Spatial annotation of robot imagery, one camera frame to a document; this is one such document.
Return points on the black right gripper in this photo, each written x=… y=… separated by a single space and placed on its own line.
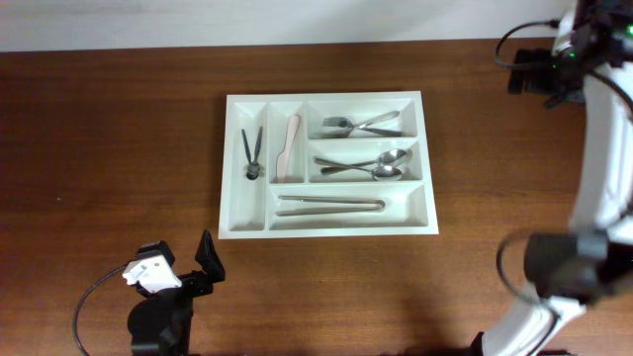
x=535 y=81

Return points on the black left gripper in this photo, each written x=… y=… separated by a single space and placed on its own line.
x=212 y=263

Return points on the small steel teaspoon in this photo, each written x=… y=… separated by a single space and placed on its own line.
x=257 y=146
x=247 y=151

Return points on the pink plastic knife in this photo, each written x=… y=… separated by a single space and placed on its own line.
x=283 y=158

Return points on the steel kitchen tongs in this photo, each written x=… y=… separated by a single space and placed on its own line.
x=330 y=206

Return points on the steel fork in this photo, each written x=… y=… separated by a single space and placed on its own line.
x=395 y=114
x=346 y=127

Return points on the large steel spoon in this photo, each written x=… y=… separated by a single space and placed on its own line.
x=393 y=157
x=378 y=172

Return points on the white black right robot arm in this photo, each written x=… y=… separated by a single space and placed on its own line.
x=567 y=272

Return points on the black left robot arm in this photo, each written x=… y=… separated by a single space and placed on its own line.
x=161 y=323

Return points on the white plastic cutlery tray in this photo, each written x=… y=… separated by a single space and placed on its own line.
x=255 y=133

